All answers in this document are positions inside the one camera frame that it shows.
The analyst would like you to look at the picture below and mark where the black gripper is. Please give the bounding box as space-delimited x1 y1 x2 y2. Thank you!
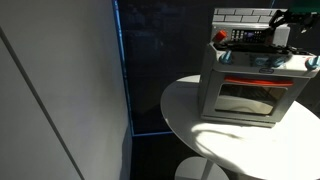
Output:
268 8 316 32

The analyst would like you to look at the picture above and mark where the black keypad control panel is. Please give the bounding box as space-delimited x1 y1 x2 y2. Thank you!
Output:
230 28 268 44

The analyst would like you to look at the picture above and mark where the blue stove knob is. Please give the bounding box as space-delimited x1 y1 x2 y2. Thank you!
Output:
219 49 234 65
268 55 287 69
249 55 270 67
305 55 320 71

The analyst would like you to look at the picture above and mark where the grey toy stove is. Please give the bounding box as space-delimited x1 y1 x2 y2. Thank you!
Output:
198 7 320 129

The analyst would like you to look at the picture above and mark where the grey oven door with window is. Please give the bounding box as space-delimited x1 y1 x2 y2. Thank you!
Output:
201 68 310 125

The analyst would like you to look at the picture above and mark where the black ribbed griddle plate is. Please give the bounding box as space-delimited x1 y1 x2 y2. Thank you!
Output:
232 43 285 54

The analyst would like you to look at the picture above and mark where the black burner grate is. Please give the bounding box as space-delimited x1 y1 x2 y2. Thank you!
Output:
213 42 234 51
283 45 313 56

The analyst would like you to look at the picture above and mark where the red round knob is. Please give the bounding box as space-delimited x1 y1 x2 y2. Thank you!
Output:
213 29 229 44

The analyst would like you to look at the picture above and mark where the white round table base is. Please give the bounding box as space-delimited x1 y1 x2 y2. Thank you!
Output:
174 156 231 180

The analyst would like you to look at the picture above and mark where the red oven door handle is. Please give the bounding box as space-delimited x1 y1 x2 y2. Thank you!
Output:
223 76 296 88

